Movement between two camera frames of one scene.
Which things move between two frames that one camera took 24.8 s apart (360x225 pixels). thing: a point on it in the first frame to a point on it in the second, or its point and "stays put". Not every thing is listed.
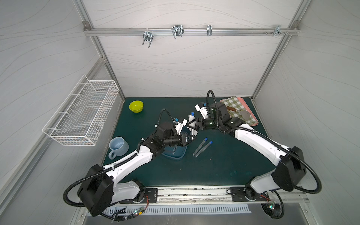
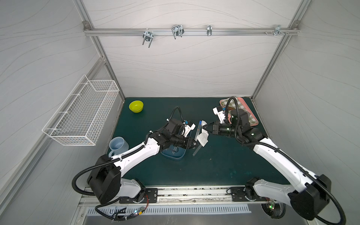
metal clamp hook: (148, 36) stays put
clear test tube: (200, 146) stays put
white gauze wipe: (192, 124) to (202, 138)
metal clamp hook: (177, 30) stays put
